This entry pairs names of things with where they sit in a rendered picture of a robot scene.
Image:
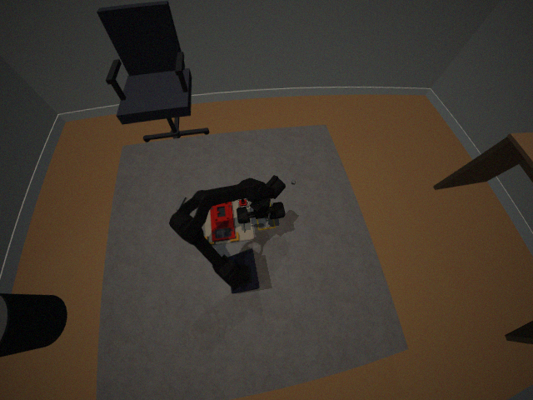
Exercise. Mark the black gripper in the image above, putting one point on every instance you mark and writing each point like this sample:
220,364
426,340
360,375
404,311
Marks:
277,211

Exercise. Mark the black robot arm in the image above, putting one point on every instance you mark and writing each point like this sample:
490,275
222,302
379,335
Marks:
190,228

